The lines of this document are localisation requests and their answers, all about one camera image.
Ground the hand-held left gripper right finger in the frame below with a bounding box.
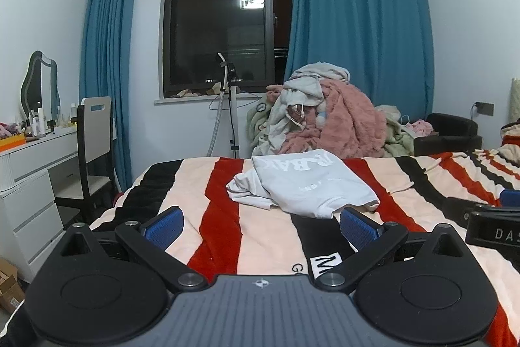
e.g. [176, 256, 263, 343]
[316, 207, 468, 293]

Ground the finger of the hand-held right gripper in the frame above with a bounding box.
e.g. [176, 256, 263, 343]
[499, 188, 520, 207]

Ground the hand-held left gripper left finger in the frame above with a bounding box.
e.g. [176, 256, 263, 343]
[53, 206, 209, 293]

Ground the white t-shirt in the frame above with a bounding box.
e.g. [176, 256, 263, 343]
[225, 149, 380, 220]

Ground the black armchair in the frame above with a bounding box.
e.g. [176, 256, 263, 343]
[413, 112, 483, 157]

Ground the red black cream striped blanket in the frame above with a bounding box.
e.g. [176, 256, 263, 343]
[87, 150, 520, 347]

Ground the pale green crumpled cloth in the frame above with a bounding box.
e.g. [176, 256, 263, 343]
[376, 105, 416, 158]

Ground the pink fluffy blanket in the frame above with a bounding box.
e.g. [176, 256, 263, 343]
[278, 79, 386, 160]

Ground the small pink cloth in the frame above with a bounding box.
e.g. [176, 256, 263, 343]
[406, 119, 435, 137]

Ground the black and white chair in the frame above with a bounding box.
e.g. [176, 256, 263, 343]
[55, 96, 118, 226]

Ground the garment steamer stand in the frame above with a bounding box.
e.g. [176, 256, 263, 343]
[208, 52, 261, 160]

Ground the white vanity desk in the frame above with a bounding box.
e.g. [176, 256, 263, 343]
[0, 125, 80, 283]

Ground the pale green patched fleece garment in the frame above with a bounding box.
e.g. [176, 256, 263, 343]
[246, 93, 278, 153]

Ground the grey hoodie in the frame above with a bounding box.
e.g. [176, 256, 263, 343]
[266, 62, 351, 153]

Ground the group of cosmetic bottles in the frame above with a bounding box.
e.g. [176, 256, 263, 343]
[25, 102, 79, 137]

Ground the cardboard box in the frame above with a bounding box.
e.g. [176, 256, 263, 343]
[0, 257, 26, 315]

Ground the blue curtain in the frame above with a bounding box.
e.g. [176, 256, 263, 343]
[284, 0, 435, 124]
[79, 0, 144, 189]

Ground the orange box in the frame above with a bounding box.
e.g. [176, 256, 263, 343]
[0, 136, 27, 153]

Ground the wavy framed vanity mirror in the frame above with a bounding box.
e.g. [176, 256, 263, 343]
[20, 50, 61, 122]

